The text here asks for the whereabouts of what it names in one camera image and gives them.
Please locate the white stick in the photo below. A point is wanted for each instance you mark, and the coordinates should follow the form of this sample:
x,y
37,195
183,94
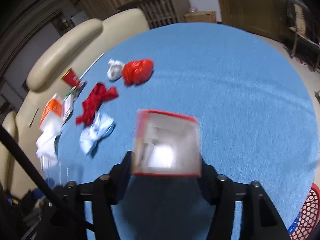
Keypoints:
x,y
85,72

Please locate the red cloth strip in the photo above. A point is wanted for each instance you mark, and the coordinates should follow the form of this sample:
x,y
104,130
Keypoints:
x,y
91,105

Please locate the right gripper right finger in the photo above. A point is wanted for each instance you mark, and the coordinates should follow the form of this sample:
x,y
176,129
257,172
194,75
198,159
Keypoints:
x,y
218,190

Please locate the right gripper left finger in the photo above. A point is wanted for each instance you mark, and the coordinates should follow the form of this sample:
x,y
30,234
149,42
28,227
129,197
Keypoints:
x,y
109,189

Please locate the brown cardboard box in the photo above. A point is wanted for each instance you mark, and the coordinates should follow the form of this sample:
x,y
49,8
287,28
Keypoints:
x,y
201,16

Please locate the blue table cloth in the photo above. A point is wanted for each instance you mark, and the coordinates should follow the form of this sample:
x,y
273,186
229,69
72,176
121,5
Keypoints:
x,y
257,121

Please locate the beige leather sofa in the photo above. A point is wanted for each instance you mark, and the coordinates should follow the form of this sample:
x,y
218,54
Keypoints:
x,y
77,50

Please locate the red paper cup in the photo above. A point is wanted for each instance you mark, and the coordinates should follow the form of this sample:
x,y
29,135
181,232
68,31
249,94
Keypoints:
x,y
71,79

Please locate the wooden double door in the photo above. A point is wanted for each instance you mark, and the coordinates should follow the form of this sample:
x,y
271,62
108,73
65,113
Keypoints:
x,y
262,17

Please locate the red mesh trash basket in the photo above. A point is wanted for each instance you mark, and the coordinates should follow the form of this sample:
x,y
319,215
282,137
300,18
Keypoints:
x,y
309,215

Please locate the orange white tissue pack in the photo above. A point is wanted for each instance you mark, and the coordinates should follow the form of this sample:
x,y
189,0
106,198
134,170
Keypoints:
x,y
52,113

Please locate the blue plastic bag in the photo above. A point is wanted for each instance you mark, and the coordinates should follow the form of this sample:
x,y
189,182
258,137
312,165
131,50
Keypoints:
x,y
294,225

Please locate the white blue wrapper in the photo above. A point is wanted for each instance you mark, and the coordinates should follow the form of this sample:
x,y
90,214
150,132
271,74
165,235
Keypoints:
x,y
102,126

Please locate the dark metal chair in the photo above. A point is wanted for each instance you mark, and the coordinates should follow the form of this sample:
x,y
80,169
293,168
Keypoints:
x,y
306,31

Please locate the white tissue stack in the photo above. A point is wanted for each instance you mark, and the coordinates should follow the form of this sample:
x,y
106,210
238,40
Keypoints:
x,y
46,143

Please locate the red plastic bag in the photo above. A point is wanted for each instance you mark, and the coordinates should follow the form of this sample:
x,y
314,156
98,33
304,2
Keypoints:
x,y
137,72

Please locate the wooden radiator cabinet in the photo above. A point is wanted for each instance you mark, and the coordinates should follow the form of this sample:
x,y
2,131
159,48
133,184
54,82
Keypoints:
x,y
160,13

